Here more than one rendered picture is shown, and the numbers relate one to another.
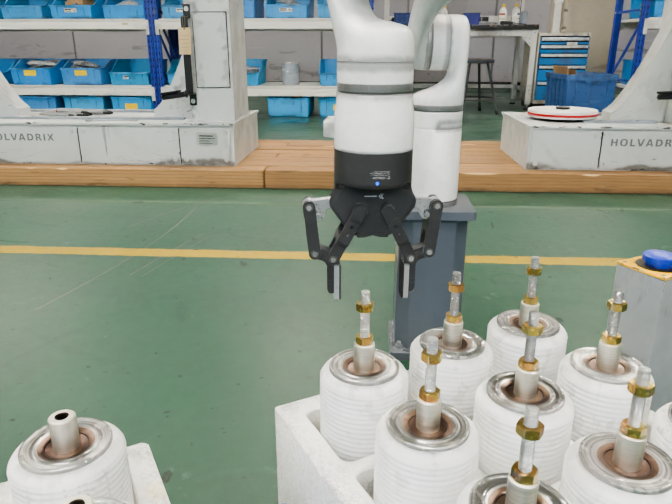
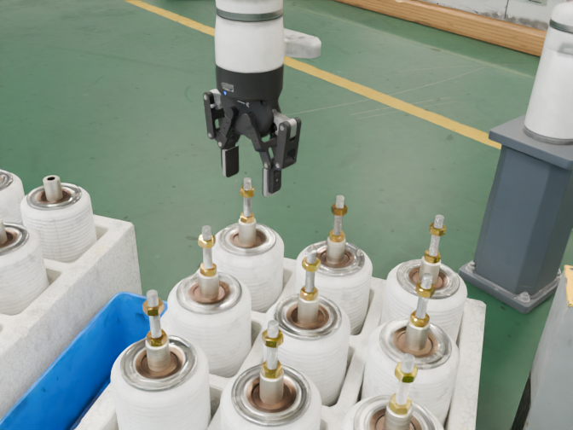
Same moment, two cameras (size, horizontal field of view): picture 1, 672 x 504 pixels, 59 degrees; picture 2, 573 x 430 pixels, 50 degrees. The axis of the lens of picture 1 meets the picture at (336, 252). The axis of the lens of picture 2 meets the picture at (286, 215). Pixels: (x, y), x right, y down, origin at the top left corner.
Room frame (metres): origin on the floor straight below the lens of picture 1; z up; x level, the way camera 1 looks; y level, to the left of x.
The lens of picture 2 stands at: (0.13, -0.53, 0.70)
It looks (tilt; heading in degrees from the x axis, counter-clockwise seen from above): 31 degrees down; 45
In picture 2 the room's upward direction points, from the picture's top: 2 degrees clockwise
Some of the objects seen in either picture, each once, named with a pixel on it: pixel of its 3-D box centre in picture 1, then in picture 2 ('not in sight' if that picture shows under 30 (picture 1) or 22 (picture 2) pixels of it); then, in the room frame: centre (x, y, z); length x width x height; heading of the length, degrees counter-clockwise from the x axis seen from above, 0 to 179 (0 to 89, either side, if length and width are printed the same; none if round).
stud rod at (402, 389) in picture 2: not in sight; (402, 389); (0.47, -0.35, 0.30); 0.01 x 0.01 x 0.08
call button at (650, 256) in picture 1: (659, 261); not in sight; (0.72, -0.41, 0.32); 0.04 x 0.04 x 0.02
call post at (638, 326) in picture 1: (637, 373); (561, 398); (0.72, -0.41, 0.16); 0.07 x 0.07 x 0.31; 27
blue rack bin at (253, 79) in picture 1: (242, 71); not in sight; (5.50, 0.82, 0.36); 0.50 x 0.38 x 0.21; 178
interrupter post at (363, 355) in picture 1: (364, 356); (247, 230); (0.57, -0.03, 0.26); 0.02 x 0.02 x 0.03
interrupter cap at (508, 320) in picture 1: (527, 324); (427, 279); (0.67, -0.24, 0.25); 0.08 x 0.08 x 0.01
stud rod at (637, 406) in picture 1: (636, 409); (272, 354); (0.41, -0.24, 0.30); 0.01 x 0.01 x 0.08
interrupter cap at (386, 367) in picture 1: (364, 366); (247, 239); (0.57, -0.03, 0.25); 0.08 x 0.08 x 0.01
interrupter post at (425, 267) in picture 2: (528, 314); (429, 270); (0.67, -0.24, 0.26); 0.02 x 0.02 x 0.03
